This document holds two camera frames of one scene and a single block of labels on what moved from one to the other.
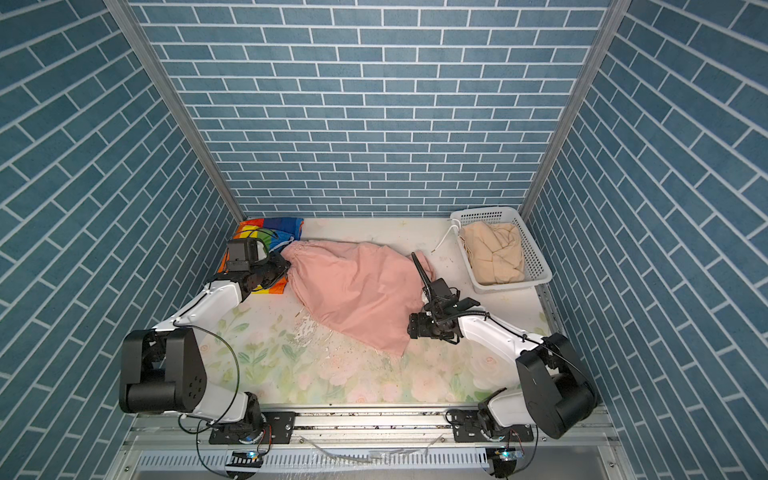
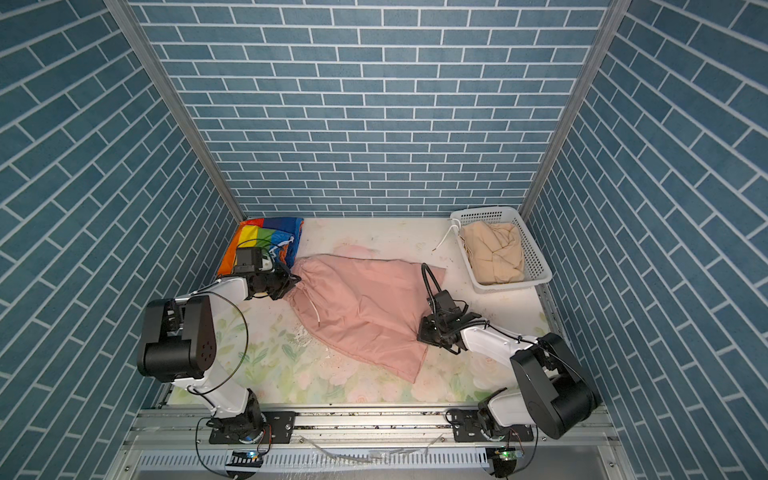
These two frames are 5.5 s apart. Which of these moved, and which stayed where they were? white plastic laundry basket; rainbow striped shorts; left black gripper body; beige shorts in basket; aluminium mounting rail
Moved: rainbow striped shorts
Stayed: beige shorts in basket; aluminium mounting rail; left black gripper body; white plastic laundry basket
